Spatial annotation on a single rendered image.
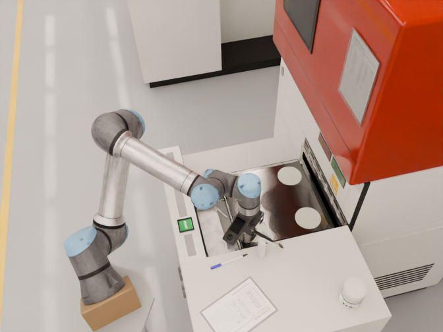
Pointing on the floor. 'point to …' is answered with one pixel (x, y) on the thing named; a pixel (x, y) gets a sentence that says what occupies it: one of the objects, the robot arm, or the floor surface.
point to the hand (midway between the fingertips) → (244, 241)
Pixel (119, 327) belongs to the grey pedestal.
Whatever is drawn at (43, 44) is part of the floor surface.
